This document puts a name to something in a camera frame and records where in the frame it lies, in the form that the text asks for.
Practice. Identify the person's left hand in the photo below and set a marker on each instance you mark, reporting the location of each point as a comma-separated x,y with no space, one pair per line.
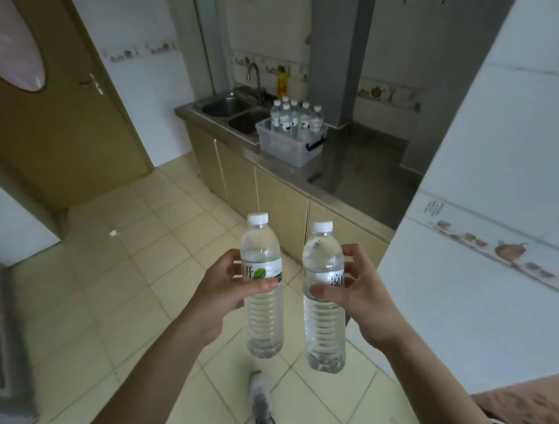
216,297

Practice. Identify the person's right hand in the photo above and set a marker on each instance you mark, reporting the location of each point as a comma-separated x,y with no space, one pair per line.
367,305

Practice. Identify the person's right thumb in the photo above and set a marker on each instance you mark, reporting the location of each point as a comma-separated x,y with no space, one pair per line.
327,292

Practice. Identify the person's left thumb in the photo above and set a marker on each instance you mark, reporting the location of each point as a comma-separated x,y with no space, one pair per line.
262,286

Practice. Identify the water bottle with green leaf label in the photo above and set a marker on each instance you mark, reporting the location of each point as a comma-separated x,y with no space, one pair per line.
263,314

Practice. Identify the water bottle with white label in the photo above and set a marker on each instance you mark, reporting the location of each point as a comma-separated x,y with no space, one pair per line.
324,336

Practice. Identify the person's left forearm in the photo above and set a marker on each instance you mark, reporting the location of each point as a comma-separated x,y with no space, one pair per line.
161,367

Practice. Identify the person's right forearm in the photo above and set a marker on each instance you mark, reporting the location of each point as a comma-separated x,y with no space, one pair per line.
432,380

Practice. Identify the beige kitchen base cabinet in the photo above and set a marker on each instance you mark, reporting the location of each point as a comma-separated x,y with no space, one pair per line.
279,201

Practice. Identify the person's grey shoe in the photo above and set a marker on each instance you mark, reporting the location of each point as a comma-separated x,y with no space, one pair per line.
261,397

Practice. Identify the clear plastic storage bin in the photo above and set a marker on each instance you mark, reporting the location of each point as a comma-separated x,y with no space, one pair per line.
284,146

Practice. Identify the group of clear water bottles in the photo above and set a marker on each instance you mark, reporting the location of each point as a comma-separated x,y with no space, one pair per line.
297,118

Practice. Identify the stainless steel double sink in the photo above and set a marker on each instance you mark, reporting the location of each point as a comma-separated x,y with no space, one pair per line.
227,111

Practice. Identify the yellow dish soap bottle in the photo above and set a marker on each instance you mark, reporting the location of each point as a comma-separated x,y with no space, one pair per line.
283,85

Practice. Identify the chrome gooseneck faucet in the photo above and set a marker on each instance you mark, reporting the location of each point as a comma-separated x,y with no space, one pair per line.
257,81

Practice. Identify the brown fabric cushion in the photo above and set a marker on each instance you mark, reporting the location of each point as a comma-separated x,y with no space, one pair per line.
519,399

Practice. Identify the brown wooden door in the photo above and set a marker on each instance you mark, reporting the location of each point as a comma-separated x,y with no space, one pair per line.
74,144

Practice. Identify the oval frosted door window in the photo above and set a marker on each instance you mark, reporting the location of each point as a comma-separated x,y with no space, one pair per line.
19,43

